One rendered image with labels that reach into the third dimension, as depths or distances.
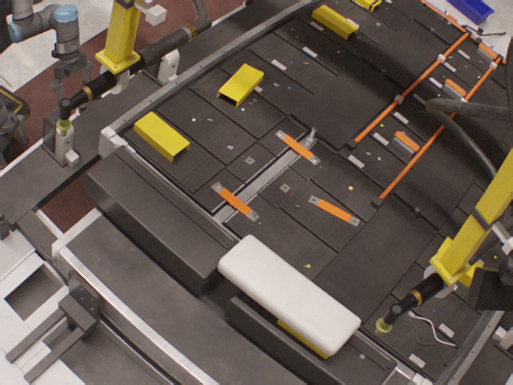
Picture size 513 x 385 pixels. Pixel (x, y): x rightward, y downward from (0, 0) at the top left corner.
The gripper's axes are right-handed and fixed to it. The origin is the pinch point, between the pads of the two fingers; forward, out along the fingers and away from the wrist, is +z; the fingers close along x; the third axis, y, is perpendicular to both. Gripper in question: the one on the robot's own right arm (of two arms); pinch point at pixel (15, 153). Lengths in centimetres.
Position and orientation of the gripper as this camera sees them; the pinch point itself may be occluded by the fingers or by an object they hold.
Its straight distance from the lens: 248.2
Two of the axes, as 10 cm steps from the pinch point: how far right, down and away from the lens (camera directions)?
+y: -9.2, -1.4, 3.6
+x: -3.3, 7.7, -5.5
